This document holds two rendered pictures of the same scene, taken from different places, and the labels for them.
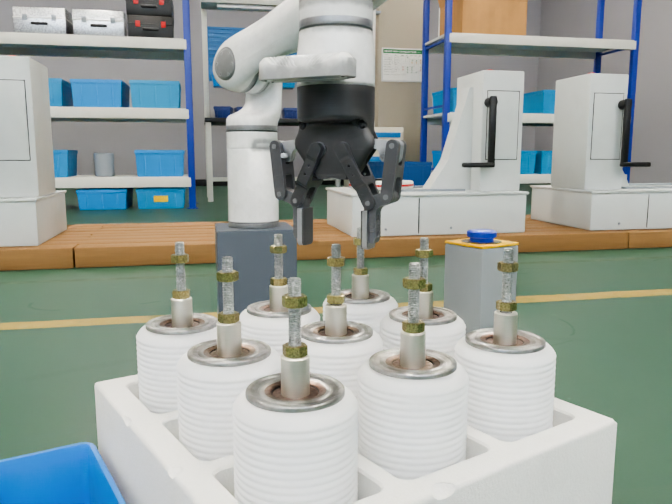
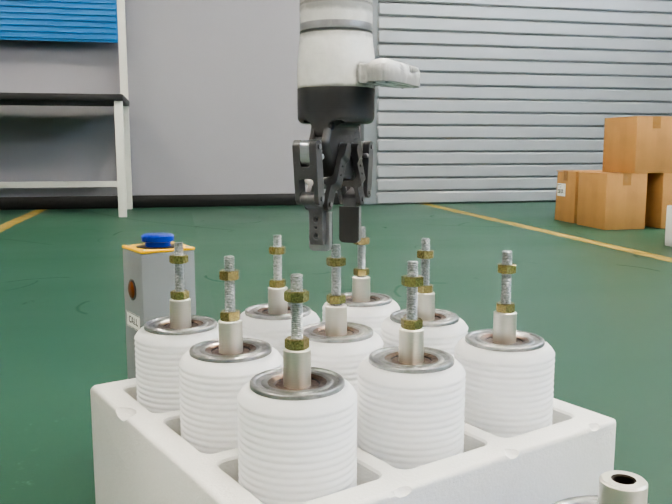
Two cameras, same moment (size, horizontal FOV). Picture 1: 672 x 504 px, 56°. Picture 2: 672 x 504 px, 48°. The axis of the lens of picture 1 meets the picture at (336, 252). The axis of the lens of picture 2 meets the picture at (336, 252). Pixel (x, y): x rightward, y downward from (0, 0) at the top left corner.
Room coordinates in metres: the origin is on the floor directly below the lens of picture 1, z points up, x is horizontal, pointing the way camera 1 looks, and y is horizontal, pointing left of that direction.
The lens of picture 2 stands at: (0.63, 0.74, 0.44)
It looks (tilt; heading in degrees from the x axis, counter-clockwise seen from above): 8 degrees down; 270
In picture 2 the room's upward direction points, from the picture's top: straight up
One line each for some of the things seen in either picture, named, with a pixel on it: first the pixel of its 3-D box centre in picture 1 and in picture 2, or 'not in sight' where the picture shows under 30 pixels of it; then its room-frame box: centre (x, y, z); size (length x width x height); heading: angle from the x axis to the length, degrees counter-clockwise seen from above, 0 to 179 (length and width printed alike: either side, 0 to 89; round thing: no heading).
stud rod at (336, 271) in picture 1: (336, 281); (336, 281); (0.63, 0.00, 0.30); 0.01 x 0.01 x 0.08
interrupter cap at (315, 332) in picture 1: (336, 332); (336, 333); (0.63, 0.00, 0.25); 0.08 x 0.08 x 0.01
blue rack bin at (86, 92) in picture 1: (102, 96); not in sight; (5.24, 1.89, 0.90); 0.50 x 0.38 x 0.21; 11
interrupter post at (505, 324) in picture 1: (505, 328); (361, 289); (0.60, -0.16, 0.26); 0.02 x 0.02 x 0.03
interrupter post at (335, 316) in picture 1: (336, 320); (336, 320); (0.63, 0.00, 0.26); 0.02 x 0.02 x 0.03
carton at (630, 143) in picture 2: not in sight; (638, 144); (-1.04, -3.41, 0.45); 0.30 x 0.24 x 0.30; 104
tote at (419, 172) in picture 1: (397, 183); not in sight; (5.40, -0.52, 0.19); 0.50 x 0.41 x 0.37; 17
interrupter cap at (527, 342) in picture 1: (504, 341); (361, 300); (0.60, -0.16, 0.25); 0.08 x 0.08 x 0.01
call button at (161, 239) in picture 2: (481, 237); (157, 241); (0.85, -0.20, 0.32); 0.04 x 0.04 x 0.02
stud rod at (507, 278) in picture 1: (507, 287); (361, 257); (0.60, -0.16, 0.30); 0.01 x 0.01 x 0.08
